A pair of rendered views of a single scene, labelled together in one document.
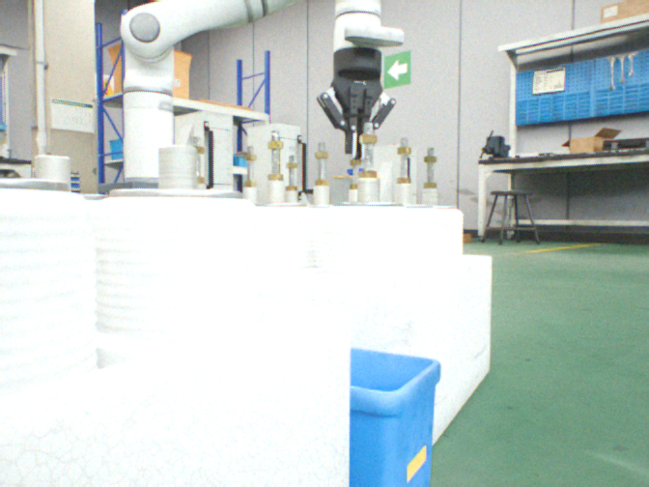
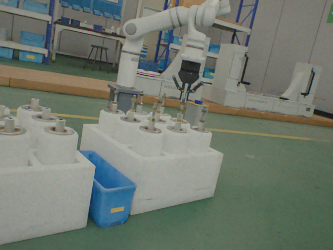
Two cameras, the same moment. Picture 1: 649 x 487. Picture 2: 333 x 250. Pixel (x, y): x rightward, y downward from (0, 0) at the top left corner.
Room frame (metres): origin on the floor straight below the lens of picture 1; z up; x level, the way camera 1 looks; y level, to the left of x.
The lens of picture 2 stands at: (-0.29, -0.42, 0.48)
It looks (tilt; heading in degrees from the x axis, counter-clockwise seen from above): 12 degrees down; 20
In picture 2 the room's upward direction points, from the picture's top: 11 degrees clockwise
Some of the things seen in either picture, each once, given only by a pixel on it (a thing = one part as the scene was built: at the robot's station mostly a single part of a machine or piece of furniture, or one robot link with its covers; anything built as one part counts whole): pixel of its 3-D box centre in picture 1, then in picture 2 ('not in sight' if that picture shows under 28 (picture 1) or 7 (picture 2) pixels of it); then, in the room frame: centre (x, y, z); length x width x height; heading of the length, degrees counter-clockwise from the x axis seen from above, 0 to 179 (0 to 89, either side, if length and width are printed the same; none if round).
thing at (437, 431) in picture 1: (321, 324); (148, 160); (0.75, 0.00, 0.09); 0.39 x 0.39 x 0.18; 63
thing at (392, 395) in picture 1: (263, 417); (95, 184); (0.48, 0.05, 0.06); 0.30 x 0.11 x 0.12; 61
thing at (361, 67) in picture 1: (356, 80); (189, 72); (0.86, -0.05, 0.45); 0.08 x 0.08 x 0.09
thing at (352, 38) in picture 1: (362, 30); (193, 53); (0.84, -0.06, 0.52); 0.11 x 0.09 x 0.06; 20
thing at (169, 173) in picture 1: (178, 175); (60, 125); (0.32, 0.09, 0.26); 0.02 x 0.02 x 0.03
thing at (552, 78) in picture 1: (549, 80); not in sight; (5.32, -2.15, 1.54); 0.32 x 0.02 x 0.25; 46
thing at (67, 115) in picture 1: (72, 116); (152, 16); (6.42, 2.94, 1.38); 0.49 x 0.02 x 0.35; 136
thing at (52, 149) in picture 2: (180, 350); (55, 163); (0.32, 0.09, 0.16); 0.10 x 0.10 x 0.18
